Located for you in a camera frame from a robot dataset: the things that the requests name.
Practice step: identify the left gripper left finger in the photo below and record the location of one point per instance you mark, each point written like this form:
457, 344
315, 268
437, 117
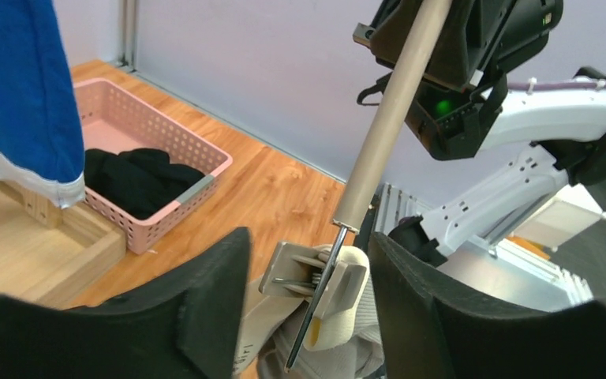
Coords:
182, 324

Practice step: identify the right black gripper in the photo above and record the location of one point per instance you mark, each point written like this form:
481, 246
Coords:
477, 39

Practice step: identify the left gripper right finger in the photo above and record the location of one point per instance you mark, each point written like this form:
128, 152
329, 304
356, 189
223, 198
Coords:
434, 326

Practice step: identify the grey white underwear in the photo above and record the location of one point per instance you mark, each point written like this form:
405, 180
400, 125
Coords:
343, 339

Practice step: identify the beige hanger with grey underwear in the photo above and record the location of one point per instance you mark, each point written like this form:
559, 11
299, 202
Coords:
375, 151

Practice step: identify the black underwear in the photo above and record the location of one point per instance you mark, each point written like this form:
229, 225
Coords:
140, 181

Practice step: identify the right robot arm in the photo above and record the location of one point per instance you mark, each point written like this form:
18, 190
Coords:
560, 128

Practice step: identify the blue underwear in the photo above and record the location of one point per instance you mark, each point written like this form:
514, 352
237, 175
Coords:
41, 143

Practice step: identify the pink plastic basket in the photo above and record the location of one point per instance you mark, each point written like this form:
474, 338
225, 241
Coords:
116, 121

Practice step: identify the wooden clothes rack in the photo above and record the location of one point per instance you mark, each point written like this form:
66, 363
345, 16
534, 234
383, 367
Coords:
48, 255

